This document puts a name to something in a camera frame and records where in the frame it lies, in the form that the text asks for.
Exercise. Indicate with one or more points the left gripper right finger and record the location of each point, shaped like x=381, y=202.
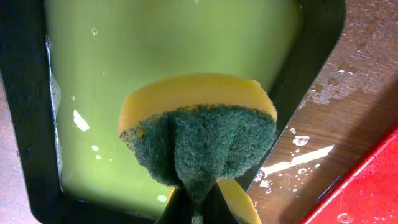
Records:
x=215, y=210

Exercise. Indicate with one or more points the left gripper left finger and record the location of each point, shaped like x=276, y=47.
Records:
x=179, y=209

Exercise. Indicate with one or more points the yellow green sponge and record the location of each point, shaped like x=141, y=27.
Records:
x=193, y=131

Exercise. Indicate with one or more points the red plastic tray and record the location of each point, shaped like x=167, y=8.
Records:
x=367, y=194

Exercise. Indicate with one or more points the green soapy water tray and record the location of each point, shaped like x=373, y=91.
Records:
x=287, y=70

